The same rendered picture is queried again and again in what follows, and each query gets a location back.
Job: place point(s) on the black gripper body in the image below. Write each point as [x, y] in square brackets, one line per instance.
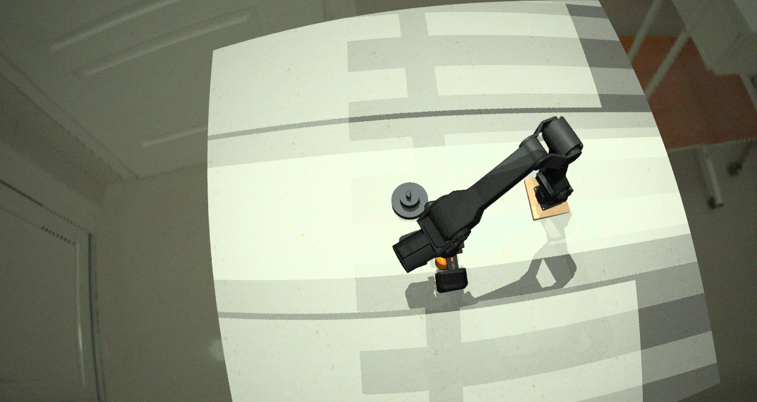
[451, 279]

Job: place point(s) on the orange cylinder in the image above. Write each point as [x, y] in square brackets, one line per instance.
[441, 263]

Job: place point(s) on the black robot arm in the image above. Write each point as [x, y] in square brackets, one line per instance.
[447, 223]

